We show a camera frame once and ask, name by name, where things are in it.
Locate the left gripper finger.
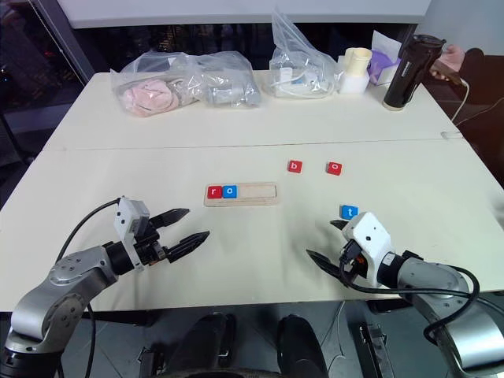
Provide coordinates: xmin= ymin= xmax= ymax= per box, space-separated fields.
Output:
xmin=165 ymin=230 xmax=211 ymax=265
xmin=150 ymin=208 xmax=191 ymax=231

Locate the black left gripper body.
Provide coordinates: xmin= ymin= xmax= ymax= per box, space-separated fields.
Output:
xmin=134 ymin=215 xmax=172 ymax=269

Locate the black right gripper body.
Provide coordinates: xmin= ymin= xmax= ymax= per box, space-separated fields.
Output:
xmin=338 ymin=240 xmax=372 ymax=285

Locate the wooden letter tray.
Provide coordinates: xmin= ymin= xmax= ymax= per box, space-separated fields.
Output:
xmin=203 ymin=181 xmax=281 ymax=207

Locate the dark phone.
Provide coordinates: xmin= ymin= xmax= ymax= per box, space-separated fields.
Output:
xmin=430 ymin=67 xmax=469 ymax=87

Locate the person bare hand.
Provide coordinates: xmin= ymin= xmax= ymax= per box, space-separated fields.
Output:
xmin=430 ymin=43 xmax=468 ymax=79

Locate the dark rounded shape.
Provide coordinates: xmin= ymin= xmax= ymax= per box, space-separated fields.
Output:
xmin=276 ymin=313 xmax=328 ymax=378
xmin=169 ymin=312 xmax=238 ymax=378

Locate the pink cloth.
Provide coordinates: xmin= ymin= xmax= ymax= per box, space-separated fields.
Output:
xmin=120 ymin=77 xmax=181 ymax=116

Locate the grey wrapped item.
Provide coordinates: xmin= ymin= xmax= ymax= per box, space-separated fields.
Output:
xmin=203 ymin=83 xmax=261 ymax=108

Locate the clear bag with cloth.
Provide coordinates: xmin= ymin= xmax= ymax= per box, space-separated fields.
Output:
xmin=109 ymin=50 xmax=264 ymax=119

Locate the cream plastic cup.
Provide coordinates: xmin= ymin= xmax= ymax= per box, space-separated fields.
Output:
xmin=345 ymin=46 xmax=373 ymax=80

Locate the black thermos bottle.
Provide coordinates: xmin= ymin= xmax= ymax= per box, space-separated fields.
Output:
xmin=382 ymin=34 xmax=447 ymax=113

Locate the white purple tissue pack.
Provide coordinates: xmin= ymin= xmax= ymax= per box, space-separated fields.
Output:
xmin=369 ymin=29 xmax=403 ymax=86

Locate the clear bag with charger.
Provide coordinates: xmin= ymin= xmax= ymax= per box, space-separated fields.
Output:
xmin=261 ymin=6 xmax=344 ymax=100

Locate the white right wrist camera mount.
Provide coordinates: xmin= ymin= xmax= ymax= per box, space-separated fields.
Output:
xmin=341 ymin=211 xmax=395 ymax=289

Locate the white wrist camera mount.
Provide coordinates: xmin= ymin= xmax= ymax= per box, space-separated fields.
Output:
xmin=341 ymin=211 xmax=395 ymax=289
xmin=113 ymin=195 xmax=151 ymax=273

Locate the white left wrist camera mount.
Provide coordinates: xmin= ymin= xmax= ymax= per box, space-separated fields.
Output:
xmin=113 ymin=195 xmax=151 ymax=273

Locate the thin white floor cable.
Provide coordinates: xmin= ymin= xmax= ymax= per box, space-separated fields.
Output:
xmin=321 ymin=302 xmax=348 ymax=356

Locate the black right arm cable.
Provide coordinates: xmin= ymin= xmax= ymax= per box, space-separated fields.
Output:
xmin=340 ymin=243 xmax=481 ymax=343

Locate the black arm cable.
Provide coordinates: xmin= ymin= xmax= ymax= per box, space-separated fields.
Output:
xmin=340 ymin=243 xmax=481 ymax=343
xmin=54 ymin=198 xmax=121 ymax=378

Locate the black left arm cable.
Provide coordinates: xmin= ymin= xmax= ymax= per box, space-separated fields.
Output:
xmin=54 ymin=198 xmax=121 ymax=378

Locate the black metal floor frame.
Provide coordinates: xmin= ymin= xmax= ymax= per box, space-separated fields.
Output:
xmin=357 ymin=320 xmax=395 ymax=378
xmin=137 ymin=345 xmax=167 ymax=378

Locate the white charger with cable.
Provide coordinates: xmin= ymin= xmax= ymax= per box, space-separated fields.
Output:
xmin=270 ymin=66 xmax=335 ymax=98

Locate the white phone cable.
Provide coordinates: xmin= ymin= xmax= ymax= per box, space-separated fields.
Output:
xmin=448 ymin=77 xmax=472 ymax=128

